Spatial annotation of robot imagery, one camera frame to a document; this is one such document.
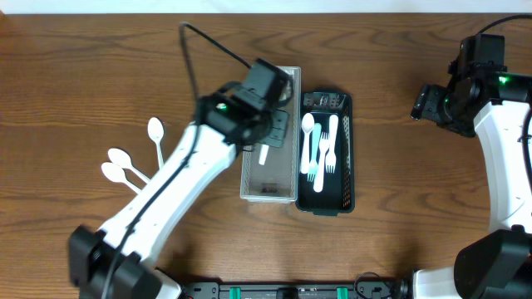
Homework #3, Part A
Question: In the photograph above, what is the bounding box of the white plastic spoon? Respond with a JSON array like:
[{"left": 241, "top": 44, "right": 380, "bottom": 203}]
[
  {"left": 147, "top": 117, "right": 165, "bottom": 169},
  {"left": 300, "top": 113, "right": 315, "bottom": 174},
  {"left": 259, "top": 145, "right": 269, "bottom": 165}
]

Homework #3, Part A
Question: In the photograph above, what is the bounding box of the pale green plastic fork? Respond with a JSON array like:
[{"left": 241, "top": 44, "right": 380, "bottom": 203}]
[{"left": 308, "top": 123, "right": 322, "bottom": 182}]

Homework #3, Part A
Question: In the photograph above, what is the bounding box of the white plastic fork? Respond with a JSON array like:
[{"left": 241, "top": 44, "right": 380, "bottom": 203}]
[
  {"left": 325, "top": 115, "right": 339, "bottom": 174},
  {"left": 313, "top": 133, "right": 329, "bottom": 193}
]

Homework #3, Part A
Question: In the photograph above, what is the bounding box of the black plastic basket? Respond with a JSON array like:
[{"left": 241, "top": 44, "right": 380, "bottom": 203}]
[{"left": 296, "top": 87, "right": 355, "bottom": 216}]

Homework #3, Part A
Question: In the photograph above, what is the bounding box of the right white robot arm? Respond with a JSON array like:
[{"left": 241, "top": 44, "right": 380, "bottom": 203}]
[{"left": 409, "top": 70, "right": 531, "bottom": 298}]

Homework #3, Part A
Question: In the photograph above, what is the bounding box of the clear plastic basket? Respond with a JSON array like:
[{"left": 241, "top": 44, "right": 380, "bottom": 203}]
[{"left": 240, "top": 66, "right": 302, "bottom": 203}]

